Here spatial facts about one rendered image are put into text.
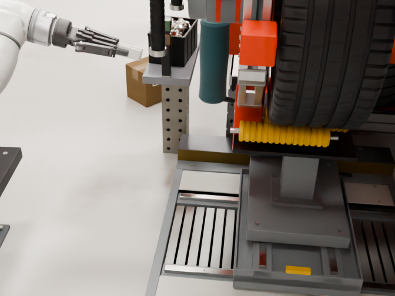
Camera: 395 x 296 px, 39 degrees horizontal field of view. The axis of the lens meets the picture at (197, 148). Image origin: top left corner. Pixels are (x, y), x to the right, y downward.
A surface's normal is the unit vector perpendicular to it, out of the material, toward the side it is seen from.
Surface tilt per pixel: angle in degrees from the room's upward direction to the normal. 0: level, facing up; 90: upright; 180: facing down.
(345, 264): 0
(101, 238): 0
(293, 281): 90
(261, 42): 90
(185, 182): 0
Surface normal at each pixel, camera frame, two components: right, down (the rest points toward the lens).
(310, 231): 0.02, -0.84
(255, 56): -0.11, 0.54
